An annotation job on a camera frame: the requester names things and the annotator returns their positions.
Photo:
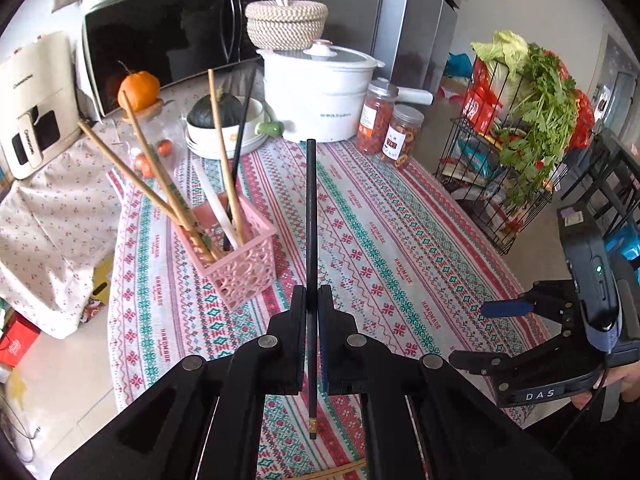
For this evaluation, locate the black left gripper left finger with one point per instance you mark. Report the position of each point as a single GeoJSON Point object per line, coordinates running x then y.
{"type": "Point", "coordinates": [285, 362]}

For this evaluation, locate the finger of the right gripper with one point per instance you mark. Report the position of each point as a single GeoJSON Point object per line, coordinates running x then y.
{"type": "Point", "coordinates": [506, 308]}

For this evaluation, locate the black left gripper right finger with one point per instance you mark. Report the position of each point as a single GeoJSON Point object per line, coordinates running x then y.
{"type": "Point", "coordinates": [338, 364]}

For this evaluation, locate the pink plastic lattice basket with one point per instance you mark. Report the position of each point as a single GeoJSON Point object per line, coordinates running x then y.
{"type": "Point", "coordinates": [245, 272]}

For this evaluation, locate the patterned bamboo chopstick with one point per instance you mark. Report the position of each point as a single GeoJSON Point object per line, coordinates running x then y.
{"type": "Point", "coordinates": [183, 213]}

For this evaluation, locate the black chopstick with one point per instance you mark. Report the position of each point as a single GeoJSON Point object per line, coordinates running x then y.
{"type": "Point", "coordinates": [242, 122]}
{"type": "Point", "coordinates": [312, 286]}

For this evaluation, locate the white plastic spoon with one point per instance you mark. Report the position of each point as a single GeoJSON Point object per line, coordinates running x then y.
{"type": "Point", "coordinates": [216, 206]}

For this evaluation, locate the brown wooden chopstick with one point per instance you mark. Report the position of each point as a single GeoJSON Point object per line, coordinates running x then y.
{"type": "Point", "coordinates": [132, 176]}

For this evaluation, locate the light wooden chopstick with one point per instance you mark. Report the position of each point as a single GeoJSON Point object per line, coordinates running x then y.
{"type": "Point", "coordinates": [337, 471]}
{"type": "Point", "coordinates": [233, 201]}

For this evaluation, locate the blue plastic stool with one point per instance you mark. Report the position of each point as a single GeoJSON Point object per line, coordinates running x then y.
{"type": "Point", "coordinates": [622, 248]}

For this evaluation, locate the patterned striped tablecloth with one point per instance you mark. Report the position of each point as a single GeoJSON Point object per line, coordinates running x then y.
{"type": "Point", "coordinates": [397, 252]}

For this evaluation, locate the short jar brown snacks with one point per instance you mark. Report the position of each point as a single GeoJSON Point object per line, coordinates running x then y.
{"type": "Point", "coordinates": [403, 130]}

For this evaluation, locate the yellow cardboard box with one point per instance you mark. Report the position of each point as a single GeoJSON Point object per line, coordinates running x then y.
{"type": "Point", "coordinates": [98, 298]}

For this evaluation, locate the green leafy vegetables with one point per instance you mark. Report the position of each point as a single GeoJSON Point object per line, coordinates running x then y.
{"type": "Point", "coordinates": [539, 101]}

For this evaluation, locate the tall jar red snacks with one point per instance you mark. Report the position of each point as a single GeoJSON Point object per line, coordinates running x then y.
{"type": "Point", "coordinates": [378, 106]}

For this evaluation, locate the glass jar wooden lid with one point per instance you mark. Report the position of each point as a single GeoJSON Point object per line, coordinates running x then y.
{"type": "Point", "coordinates": [163, 128]}

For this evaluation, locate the white floral side cloth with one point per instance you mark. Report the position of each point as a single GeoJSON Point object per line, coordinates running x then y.
{"type": "Point", "coordinates": [56, 227]}

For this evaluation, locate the white electric cooking pot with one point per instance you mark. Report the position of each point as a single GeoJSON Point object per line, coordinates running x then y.
{"type": "Point", "coordinates": [317, 93]}

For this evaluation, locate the red box on floor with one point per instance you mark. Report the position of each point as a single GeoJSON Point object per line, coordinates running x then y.
{"type": "Point", "coordinates": [18, 337]}

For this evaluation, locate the orange tangerine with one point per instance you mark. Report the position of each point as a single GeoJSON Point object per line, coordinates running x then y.
{"type": "Point", "coordinates": [141, 89]}

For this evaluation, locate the grey refrigerator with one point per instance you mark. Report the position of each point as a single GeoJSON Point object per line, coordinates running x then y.
{"type": "Point", "coordinates": [411, 37]}

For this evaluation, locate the black microwave oven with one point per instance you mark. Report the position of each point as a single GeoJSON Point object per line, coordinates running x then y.
{"type": "Point", "coordinates": [172, 40]}

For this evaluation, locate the cream air fryer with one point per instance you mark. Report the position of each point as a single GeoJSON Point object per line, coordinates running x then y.
{"type": "Point", "coordinates": [39, 112]}

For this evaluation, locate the black wire vegetable rack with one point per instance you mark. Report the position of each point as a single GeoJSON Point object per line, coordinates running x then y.
{"type": "Point", "coordinates": [470, 168]}

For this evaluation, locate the white bowl green handle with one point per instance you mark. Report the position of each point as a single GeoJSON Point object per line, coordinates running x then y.
{"type": "Point", "coordinates": [258, 126]}

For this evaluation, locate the woven rope lidded basket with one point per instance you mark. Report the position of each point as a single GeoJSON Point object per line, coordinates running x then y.
{"type": "Point", "coordinates": [285, 24]}

